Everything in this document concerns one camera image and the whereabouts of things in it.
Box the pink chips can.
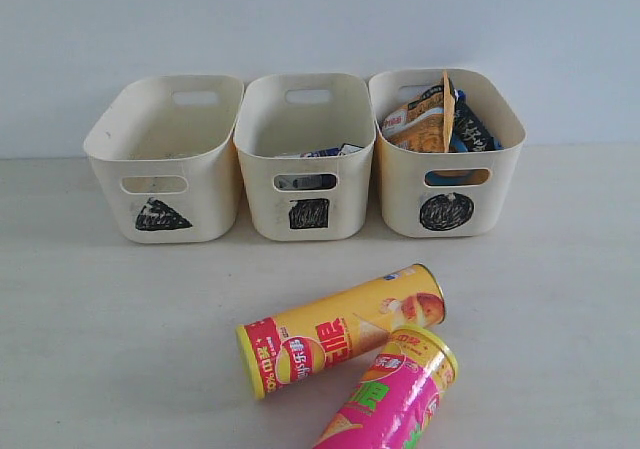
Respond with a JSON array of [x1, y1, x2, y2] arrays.
[[314, 324, 458, 448]]

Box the cream bin square mark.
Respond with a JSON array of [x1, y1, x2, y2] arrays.
[[232, 71, 376, 242]]

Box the purple juice carton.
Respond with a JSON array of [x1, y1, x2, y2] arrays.
[[338, 143, 362, 156]]

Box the white blue milk carton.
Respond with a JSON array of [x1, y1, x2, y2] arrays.
[[273, 146, 343, 191]]

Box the blue noodle bag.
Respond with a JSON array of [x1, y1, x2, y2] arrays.
[[425, 89, 503, 186]]

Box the orange noodle bag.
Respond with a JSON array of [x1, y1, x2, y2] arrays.
[[381, 70, 457, 153]]

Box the cream bin triangle mark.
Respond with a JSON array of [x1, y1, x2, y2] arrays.
[[83, 75, 244, 244]]

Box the cream bin circle mark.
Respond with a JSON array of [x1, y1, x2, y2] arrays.
[[367, 67, 527, 239]]

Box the yellow chips can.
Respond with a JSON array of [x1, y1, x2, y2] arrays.
[[236, 263, 446, 400]]

